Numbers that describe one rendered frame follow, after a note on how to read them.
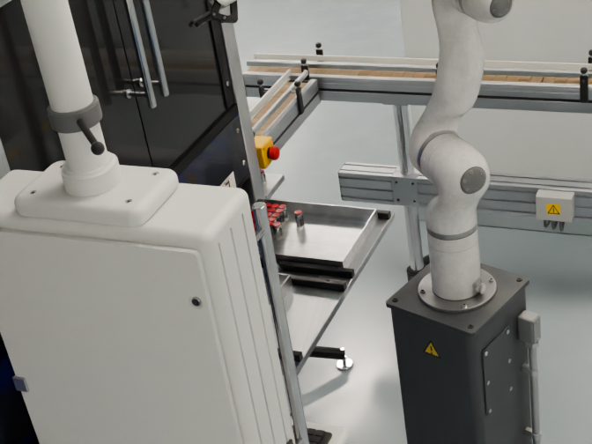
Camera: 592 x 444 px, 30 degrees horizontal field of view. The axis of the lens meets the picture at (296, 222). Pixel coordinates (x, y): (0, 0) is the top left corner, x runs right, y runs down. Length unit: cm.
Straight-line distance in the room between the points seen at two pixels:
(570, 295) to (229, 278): 249
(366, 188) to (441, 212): 145
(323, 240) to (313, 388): 101
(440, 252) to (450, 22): 54
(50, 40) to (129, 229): 33
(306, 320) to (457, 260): 39
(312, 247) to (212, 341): 111
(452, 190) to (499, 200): 137
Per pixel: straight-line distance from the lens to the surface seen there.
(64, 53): 178
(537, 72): 356
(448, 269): 263
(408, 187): 389
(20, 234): 195
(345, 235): 296
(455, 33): 244
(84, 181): 186
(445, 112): 248
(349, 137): 541
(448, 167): 244
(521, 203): 380
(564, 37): 415
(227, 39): 295
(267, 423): 205
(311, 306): 271
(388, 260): 444
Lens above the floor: 244
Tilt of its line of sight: 31 degrees down
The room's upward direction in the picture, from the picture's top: 10 degrees counter-clockwise
